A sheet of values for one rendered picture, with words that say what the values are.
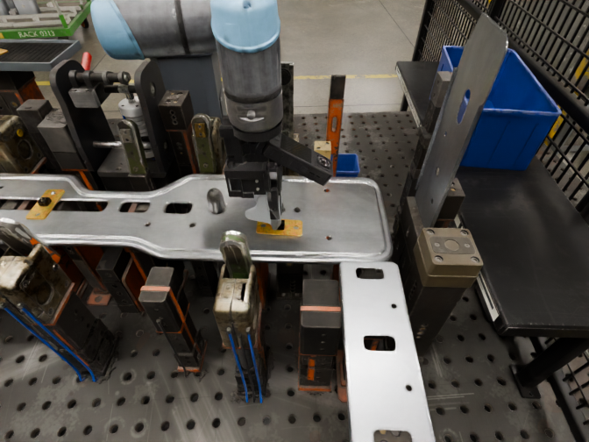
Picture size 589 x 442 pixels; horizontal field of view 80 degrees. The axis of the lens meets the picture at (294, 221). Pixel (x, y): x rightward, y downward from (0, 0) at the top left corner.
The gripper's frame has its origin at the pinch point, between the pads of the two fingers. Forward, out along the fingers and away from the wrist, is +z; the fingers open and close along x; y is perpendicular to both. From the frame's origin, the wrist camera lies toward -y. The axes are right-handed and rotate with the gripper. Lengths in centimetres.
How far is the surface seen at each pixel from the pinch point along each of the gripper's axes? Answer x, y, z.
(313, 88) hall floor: -266, -10, 103
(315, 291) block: 12.1, -6.5, 4.4
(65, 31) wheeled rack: -328, 238, 73
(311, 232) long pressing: 0.9, -5.9, 2.4
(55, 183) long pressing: -11.2, 47.8, 1.4
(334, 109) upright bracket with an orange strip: -19.8, -10.2, -10.7
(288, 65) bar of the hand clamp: -21.1, -1.5, -18.8
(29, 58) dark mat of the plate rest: -36, 58, -15
